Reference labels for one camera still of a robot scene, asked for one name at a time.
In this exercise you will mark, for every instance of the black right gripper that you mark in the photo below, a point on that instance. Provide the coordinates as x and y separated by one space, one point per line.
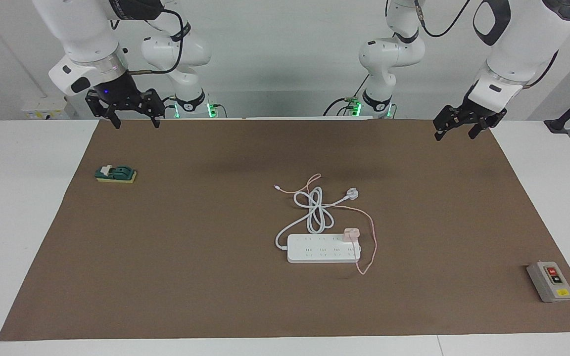
117 96

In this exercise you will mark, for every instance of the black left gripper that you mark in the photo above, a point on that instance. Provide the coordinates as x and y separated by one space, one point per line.
463 117

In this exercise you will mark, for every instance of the pink charger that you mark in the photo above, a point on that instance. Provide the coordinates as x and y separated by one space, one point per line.
351 234

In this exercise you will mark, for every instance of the white power strip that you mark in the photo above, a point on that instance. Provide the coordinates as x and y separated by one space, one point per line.
314 252

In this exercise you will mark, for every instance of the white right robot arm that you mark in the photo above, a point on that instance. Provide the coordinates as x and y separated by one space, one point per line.
87 34

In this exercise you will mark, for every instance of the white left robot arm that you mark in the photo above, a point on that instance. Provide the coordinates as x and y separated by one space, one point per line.
522 39

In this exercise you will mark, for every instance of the white box with yellow labels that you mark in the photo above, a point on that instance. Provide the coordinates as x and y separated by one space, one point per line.
42 108

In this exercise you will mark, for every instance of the brown table mat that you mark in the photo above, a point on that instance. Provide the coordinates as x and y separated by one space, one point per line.
191 257

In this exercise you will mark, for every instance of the green knife switch yellow base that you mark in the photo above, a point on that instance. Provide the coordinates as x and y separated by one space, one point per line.
117 174

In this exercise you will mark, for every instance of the grey push button switch box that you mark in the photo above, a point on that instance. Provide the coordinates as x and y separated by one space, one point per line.
549 284

